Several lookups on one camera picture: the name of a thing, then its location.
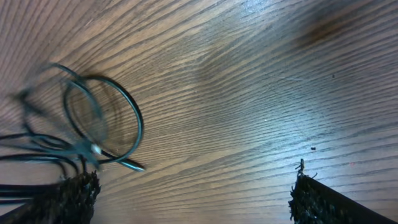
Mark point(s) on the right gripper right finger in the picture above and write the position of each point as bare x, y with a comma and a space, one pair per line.
315, 203

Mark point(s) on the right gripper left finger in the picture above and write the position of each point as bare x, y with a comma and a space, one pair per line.
69, 202

